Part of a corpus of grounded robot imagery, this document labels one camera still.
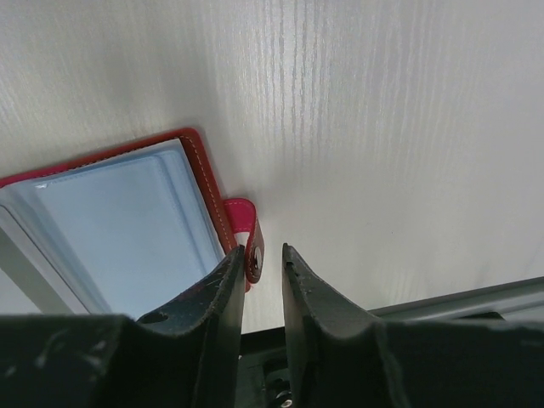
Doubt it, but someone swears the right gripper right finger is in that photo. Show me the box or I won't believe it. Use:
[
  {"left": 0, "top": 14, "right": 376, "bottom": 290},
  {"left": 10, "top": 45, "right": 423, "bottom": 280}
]
[{"left": 282, "top": 245, "right": 543, "bottom": 407}]

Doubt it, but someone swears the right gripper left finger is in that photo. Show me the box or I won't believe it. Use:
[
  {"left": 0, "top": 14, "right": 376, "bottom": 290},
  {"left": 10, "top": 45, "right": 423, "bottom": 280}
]
[{"left": 1, "top": 247, "right": 245, "bottom": 407}]

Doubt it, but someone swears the red leather card holder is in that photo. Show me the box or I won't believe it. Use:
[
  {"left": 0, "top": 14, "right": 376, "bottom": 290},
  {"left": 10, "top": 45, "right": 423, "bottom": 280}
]
[{"left": 1, "top": 127, "right": 264, "bottom": 318}]

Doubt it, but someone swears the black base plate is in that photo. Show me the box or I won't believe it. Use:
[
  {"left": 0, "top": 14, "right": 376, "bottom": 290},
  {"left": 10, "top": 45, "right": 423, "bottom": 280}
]
[{"left": 231, "top": 312, "right": 507, "bottom": 408}]

